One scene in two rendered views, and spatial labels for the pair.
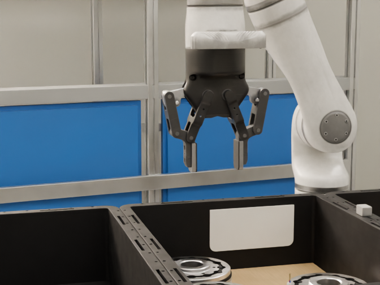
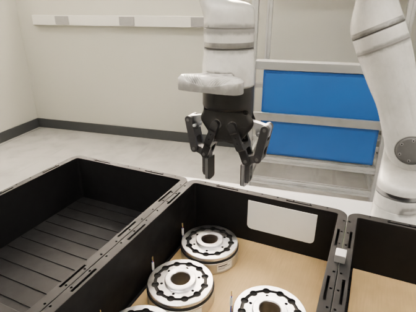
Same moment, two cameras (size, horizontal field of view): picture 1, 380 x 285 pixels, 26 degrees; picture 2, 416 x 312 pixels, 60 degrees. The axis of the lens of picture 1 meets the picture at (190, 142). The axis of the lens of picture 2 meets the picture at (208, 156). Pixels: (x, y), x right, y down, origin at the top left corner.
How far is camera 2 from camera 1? 71 cm
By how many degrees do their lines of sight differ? 40
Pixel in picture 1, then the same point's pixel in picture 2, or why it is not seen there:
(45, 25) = not seen: hidden behind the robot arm
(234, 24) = (229, 67)
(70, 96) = (343, 70)
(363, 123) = not seen: outside the picture
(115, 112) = not seen: hidden behind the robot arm
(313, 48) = (402, 78)
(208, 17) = (208, 59)
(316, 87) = (397, 114)
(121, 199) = (364, 132)
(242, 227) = (272, 219)
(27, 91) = (317, 64)
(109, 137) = (363, 96)
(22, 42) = (343, 32)
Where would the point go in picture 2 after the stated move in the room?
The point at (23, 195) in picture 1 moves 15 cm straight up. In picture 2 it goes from (306, 121) to (309, 97)
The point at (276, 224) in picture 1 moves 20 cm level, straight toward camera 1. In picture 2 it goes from (300, 225) to (223, 280)
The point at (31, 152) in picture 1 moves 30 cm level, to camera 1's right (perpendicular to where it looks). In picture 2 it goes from (315, 98) to (365, 107)
